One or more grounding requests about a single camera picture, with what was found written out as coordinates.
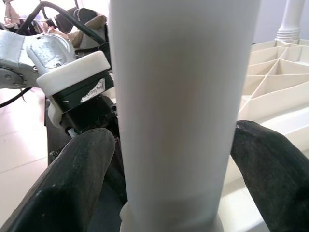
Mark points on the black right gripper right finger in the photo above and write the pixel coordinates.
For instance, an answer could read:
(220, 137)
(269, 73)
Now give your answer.
(277, 174)

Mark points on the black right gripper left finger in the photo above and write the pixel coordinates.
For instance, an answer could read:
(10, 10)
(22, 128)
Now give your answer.
(65, 183)

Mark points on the white plastic table leg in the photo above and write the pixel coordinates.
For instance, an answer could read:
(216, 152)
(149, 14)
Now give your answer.
(181, 96)
(290, 19)

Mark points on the white plastic table top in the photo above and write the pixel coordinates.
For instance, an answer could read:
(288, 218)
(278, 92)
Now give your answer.
(277, 72)

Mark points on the beige cloth pile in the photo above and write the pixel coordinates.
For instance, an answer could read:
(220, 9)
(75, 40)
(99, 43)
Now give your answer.
(96, 23)

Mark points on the black office chair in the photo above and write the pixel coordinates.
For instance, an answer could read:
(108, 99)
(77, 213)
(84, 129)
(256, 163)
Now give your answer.
(72, 19)

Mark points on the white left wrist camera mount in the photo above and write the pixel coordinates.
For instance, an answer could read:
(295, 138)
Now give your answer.
(72, 70)

